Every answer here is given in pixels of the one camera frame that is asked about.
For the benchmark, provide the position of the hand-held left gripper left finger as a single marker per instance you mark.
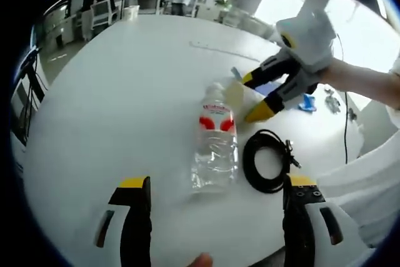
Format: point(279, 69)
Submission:
point(137, 226)

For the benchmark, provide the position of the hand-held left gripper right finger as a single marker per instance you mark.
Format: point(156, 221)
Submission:
point(297, 220)

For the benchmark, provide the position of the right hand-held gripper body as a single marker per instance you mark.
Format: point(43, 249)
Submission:
point(289, 35)

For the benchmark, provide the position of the blue white packet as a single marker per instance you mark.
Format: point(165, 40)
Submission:
point(307, 102)

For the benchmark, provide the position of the white paper cup green print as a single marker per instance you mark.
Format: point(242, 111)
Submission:
point(235, 98)

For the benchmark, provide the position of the clear plastic water bottle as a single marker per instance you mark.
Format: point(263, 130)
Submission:
point(215, 142)

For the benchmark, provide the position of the person's left hand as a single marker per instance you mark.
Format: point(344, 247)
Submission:
point(201, 261)

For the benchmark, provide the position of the small grey white parts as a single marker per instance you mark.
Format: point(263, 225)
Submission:
point(332, 101)

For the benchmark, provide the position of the small black part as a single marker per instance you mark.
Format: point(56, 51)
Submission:
point(352, 113)

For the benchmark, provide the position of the person's white garment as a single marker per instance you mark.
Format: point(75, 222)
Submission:
point(359, 192)

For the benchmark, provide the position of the green potted plant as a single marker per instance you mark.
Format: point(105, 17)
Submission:
point(222, 2)

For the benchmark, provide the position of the white framed chair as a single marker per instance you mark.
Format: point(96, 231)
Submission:
point(149, 4)
point(104, 13)

